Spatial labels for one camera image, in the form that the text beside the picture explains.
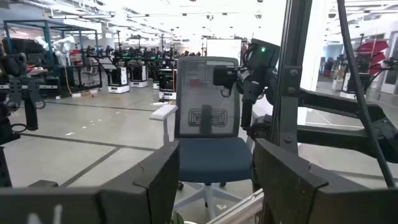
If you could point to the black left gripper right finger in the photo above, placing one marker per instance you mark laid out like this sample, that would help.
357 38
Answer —
295 199

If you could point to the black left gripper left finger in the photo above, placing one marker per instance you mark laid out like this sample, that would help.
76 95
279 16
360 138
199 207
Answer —
140 202

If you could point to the white industrial robot arm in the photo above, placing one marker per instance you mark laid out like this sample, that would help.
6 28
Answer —
63 46

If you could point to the blue mesh office chair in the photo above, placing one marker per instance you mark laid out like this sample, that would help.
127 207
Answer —
211 155

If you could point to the black white mobile robot station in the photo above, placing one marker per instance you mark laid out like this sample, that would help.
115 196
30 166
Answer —
139 84
118 88
168 95

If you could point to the red stacked panels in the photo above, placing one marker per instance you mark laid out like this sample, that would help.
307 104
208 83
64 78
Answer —
373 49

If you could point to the teal metal cage frame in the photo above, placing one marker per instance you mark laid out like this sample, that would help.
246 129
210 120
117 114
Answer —
47 40

